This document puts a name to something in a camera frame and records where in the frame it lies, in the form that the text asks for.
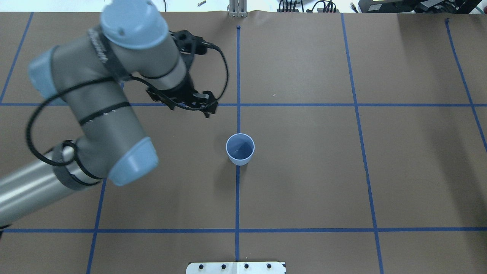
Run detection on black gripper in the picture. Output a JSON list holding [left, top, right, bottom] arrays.
[[146, 74, 218, 118]]

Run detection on light blue plastic cup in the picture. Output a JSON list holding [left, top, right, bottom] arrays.
[[225, 133, 255, 166]]

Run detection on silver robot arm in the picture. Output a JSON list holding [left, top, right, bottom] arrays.
[[1, 0, 224, 231]]

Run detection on aluminium frame post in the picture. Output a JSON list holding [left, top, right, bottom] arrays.
[[228, 0, 248, 18]]

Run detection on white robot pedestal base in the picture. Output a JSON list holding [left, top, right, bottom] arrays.
[[186, 261, 287, 274]]

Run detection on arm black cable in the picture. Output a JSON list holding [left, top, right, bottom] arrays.
[[25, 42, 230, 168]]

